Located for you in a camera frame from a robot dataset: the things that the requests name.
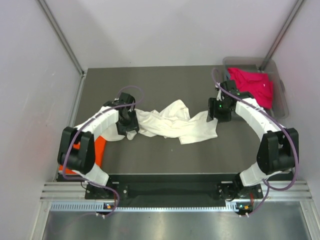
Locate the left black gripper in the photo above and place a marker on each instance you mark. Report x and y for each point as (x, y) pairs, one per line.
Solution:
(133, 126)

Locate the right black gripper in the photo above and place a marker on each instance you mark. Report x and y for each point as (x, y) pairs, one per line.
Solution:
(213, 103)

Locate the white t shirt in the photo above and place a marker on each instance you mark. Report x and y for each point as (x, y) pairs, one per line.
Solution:
(174, 121)

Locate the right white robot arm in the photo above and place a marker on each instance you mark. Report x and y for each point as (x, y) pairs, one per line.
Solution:
(279, 146)

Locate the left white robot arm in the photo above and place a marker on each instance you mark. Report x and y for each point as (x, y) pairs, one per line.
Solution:
(82, 161)

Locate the blue t shirt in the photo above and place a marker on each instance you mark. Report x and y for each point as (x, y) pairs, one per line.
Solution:
(227, 76)

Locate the orange folded t shirt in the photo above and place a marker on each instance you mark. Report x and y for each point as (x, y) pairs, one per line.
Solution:
(99, 148)

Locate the pink t shirt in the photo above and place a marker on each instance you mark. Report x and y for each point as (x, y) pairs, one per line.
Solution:
(258, 84)

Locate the clear plastic bin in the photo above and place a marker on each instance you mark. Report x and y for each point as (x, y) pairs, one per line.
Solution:
(279, 109)

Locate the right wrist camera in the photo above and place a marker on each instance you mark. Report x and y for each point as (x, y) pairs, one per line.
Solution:
(219, 93)

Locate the grey slotted cable duct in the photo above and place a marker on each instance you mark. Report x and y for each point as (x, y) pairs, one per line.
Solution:
(104, 207)

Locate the aluminium frame rail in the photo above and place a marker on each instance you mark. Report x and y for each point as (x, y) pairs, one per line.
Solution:
(77, 191)

